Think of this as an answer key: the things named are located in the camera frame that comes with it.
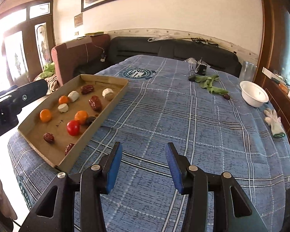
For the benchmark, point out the large red date in tray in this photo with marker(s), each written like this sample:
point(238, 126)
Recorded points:
point(95, 103)

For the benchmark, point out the clear glass vase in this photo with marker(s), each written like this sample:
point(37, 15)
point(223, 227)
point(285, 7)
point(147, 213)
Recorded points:
point(248, 71)

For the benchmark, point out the black sofa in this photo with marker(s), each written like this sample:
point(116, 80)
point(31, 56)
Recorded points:
point(121, 48)

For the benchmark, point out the orange tangerine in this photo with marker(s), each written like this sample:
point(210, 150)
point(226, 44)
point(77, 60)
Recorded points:
point(81, 117)
point(45, 115)

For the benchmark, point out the dark brown round fruit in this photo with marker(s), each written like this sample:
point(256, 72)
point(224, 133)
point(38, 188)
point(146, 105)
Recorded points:
point(90, 120)

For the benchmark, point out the white chunk right in tray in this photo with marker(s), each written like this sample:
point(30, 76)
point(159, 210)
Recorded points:
point(108, 94)

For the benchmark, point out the white work glove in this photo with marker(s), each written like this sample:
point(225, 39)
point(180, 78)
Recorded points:
point(274, 121)

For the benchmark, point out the white chunk left in tray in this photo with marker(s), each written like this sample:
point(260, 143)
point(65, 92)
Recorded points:
point(73, 96)

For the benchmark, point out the red tomato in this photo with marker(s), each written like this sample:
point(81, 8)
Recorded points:
point(73, 128)

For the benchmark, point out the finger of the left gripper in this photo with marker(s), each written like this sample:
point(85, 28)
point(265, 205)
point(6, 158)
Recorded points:
point(17, 97)

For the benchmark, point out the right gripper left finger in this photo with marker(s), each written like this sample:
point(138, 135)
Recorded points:
point(54, 210)

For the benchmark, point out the blue plaid tablecloth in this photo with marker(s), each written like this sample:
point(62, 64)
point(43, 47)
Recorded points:
point(160, 106)

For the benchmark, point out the cardboard tray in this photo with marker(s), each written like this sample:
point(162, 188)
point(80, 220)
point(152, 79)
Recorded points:
point(32, 129)

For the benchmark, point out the small orange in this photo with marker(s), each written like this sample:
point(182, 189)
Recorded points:
point(63, 100)

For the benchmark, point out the green leafy vegetable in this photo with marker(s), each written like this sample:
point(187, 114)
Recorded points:
point(206, 82)

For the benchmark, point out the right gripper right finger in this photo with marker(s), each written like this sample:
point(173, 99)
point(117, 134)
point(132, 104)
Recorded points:
point(233, 210)

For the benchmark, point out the small black box device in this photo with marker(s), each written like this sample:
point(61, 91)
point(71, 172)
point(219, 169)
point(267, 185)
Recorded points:
point(201, 69)

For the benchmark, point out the white bowl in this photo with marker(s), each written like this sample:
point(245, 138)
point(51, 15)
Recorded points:
point(253, 94)

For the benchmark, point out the white chunk in tray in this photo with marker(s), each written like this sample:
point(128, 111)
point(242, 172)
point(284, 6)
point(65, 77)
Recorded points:
point(108, 94)
point(63, 108)
point(73, 96)

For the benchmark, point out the wooden side cabinet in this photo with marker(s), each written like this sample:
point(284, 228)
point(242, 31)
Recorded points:
point(277, 97)

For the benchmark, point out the red brown armchair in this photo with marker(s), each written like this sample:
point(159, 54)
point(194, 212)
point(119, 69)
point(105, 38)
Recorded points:
point(78, 52)

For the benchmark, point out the red date by leaves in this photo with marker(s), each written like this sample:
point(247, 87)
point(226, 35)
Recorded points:
point(226, 96)

